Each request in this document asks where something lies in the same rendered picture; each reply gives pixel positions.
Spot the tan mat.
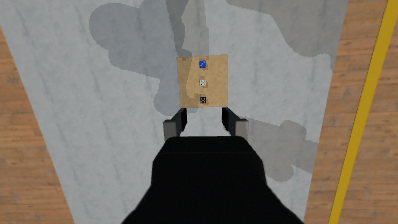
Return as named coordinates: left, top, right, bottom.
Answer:
left=176, top=55, right=228, bottom=108

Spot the blue die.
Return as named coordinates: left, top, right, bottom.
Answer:
left=199, top=61, right=206, bottom=68

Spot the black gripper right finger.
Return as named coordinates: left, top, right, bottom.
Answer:
left=222, top=107, right=249, bottom=142

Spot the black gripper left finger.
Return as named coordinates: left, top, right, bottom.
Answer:
left=163, top=108, right=187, bottom=142

